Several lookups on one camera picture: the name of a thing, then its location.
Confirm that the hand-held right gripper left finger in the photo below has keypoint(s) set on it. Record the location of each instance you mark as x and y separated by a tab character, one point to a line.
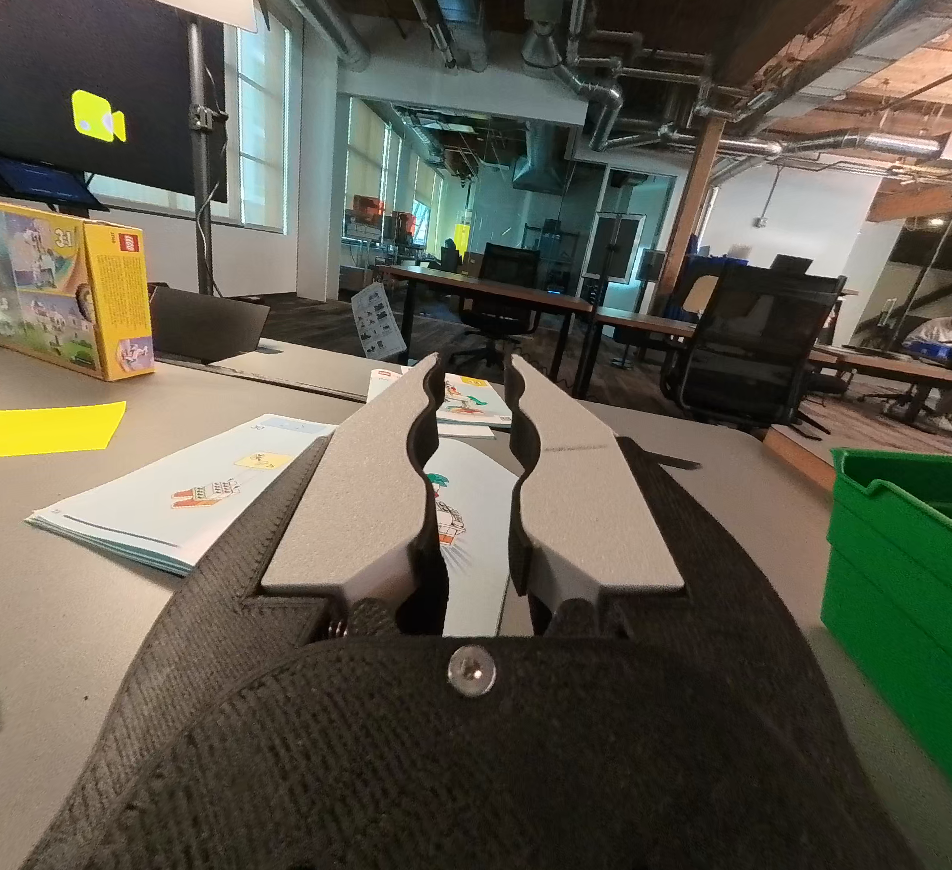
349	513

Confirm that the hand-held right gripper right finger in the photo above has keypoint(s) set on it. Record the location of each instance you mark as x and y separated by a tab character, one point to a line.
595	513

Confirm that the yellow lego box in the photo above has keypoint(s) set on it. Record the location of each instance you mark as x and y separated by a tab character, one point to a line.
111	304

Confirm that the open instruction booklet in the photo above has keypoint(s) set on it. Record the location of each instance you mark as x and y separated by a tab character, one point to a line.
186	490

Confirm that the printed paper sheet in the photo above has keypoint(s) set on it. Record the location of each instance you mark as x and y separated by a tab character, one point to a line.
375	323

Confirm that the long wooden desk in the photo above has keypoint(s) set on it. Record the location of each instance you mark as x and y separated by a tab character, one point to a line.
506	293

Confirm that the black mesh office chair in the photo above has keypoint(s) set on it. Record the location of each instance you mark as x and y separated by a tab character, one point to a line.
751	334

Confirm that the green plastic bin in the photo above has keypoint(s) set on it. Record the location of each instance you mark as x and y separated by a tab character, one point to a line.
892	572

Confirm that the yellow paper sheet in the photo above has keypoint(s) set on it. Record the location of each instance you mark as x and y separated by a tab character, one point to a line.
52	427

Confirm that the light stand pole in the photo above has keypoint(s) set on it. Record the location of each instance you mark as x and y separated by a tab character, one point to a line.
199	215

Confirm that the large black monitor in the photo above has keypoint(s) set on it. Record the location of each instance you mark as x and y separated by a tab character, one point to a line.
44	29

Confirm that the wooden post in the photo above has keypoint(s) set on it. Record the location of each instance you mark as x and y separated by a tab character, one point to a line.
695	200

